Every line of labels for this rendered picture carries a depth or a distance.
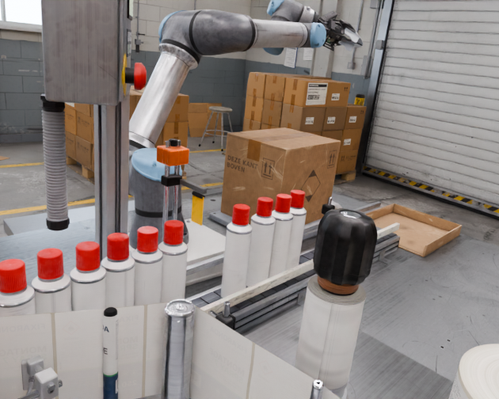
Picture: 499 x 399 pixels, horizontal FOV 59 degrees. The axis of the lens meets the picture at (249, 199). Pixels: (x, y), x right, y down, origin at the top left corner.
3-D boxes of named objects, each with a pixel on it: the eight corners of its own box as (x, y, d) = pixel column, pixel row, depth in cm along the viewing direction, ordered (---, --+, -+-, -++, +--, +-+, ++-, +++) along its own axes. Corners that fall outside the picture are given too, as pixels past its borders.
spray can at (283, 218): (274, 286, 99) (285, 201, 93) (257, 278, 102) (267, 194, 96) (288, 280, 103) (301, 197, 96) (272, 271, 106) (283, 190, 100)
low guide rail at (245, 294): (47, 392, 62) (46, 380, 62) (43, 387, 63) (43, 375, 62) (398, 229, 137) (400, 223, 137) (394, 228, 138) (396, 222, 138)
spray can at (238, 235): (232, 306, 90) (241, 213, 83) (215, 295, 93) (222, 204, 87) (249, 298, 94) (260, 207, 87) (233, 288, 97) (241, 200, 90)
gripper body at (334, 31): (334, 52, 157) (304, 38, 154) (334, 39, 162) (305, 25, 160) (346, 34, 151) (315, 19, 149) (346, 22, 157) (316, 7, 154)
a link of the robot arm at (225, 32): (222, 5, 106) (329, 16, 141) (191, 8, 113) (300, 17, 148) (222, 56, 110) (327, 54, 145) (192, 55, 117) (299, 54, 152)
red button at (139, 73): (123, 62, 60) (146, 63, 61) (125, 60, 64) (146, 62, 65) (123, 90, 62) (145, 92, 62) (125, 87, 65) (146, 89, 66)
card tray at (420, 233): (423, 257, 135) (426, 245, 134) (350, 229, 152) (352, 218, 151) (459, 235, 156) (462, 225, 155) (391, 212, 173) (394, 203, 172)
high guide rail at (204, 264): (24, 334, 65) (23, 326, 65) (20, 330, 66) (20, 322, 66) (380, 206, 140) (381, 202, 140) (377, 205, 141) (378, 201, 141)
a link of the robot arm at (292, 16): (263, 19, 155) (271, -3, 155) (291, 32, 157) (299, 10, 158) (269, 9, 147) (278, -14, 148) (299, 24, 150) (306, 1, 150)
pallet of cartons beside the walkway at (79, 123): (188, 185, 450) (192, 96, 422) (109, 196, 396) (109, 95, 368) (131, 157, 533) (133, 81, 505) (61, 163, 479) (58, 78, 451)
